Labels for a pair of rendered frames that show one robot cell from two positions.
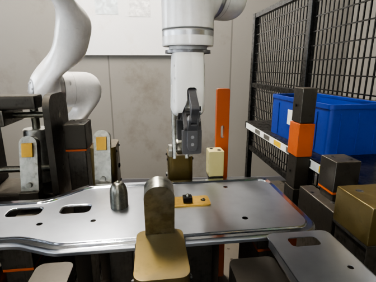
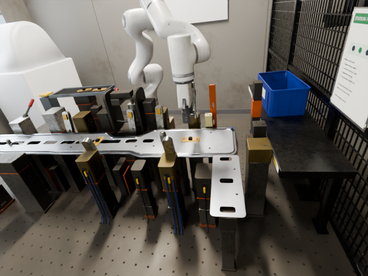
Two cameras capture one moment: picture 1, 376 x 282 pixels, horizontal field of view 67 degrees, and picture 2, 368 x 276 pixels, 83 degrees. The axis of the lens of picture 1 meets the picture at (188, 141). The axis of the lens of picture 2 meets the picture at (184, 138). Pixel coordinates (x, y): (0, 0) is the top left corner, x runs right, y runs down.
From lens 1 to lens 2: 45 cm
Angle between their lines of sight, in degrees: 24
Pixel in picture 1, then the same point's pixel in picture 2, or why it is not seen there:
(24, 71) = (126, 42)
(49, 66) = (136, 67)
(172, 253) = (170, 160)
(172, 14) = (173, 69)
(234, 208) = (207, 143)
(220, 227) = (197, 151)
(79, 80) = (151, 70)
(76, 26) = (145, 47)
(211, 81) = (251, 37)
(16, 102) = (123, 95)
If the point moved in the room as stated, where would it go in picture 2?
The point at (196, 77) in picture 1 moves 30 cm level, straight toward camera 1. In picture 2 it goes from (185, 95) to (152, 134)
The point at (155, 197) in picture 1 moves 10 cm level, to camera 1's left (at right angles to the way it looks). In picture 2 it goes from (165, 143) to (141, 141)
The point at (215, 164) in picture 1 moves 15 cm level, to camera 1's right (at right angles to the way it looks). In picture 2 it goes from (207, 121) to (240, 122)
